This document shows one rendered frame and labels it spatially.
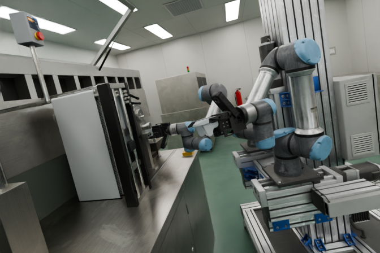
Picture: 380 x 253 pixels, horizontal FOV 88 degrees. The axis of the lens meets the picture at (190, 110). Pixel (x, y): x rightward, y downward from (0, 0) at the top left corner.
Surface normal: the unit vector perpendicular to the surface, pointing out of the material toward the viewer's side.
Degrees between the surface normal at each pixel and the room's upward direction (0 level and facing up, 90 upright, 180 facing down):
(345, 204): 90
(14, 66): 90
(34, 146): 90
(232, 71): 90
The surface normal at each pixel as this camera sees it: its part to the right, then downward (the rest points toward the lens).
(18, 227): 0.96, -0.17
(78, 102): -0.20, 0.15
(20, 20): 0.12, 0.09
